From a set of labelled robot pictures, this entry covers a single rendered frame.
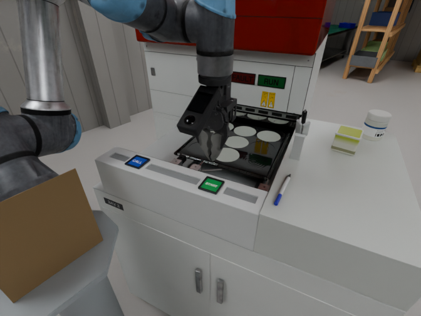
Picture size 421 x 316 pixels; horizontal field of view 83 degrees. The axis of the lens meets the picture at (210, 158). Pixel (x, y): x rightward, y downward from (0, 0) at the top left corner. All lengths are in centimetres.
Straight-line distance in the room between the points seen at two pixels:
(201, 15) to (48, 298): 69
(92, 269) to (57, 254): 9
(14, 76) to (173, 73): 205
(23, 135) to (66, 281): 37
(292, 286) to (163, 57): 111
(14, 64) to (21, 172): 246
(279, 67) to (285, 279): 78
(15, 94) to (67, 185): 252
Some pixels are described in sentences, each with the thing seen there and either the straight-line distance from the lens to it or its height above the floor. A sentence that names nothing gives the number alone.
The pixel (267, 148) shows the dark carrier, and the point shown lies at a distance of 97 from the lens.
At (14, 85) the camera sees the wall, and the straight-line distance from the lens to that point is 309.
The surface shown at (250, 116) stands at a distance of 116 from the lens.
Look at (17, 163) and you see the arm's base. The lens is 67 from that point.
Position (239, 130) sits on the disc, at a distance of 109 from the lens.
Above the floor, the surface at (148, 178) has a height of 96.
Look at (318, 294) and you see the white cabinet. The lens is 77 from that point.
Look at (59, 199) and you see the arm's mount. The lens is 64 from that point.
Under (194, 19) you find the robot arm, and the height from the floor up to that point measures 136.
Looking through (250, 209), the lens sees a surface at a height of 96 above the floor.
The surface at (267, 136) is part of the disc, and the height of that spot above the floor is 90.
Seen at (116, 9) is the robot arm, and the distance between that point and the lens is 41.
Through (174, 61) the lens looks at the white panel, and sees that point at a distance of 128.
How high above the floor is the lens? 139
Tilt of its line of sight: 34 degrees down
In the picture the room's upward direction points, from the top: straight up
